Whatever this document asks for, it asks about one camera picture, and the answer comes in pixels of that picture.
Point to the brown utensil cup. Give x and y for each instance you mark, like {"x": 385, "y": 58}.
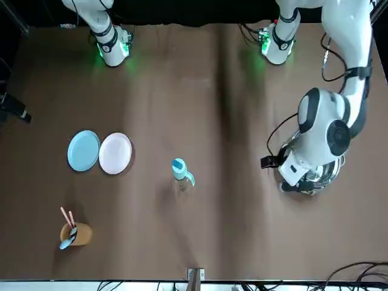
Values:
{"x": 82, "y": 235}

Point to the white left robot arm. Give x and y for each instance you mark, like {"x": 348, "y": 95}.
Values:
{"x": 348, "y": 45}

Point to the stainless steel pot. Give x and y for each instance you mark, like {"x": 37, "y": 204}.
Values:
{"x": 329, "y": 174}

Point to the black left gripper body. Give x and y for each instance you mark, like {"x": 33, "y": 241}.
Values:
{"x": 300, "y": 188}

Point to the pink plate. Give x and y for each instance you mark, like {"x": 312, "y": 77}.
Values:
{"x": 115, "y": 153}

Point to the light-blue spoon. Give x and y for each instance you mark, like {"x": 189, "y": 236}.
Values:
{"x": 65, "y": 244}

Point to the light-blue plate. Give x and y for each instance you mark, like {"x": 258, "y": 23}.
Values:
{"x": 83, "y": 151}

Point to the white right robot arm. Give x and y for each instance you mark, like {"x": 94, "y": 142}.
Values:
{"x": 106, "y": 36}

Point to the aluminium frame post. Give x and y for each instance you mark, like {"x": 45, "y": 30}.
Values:
{"x": 195, "y": 279}

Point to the black clamp mount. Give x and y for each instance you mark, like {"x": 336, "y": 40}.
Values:
{"x": 15, "y": 109}

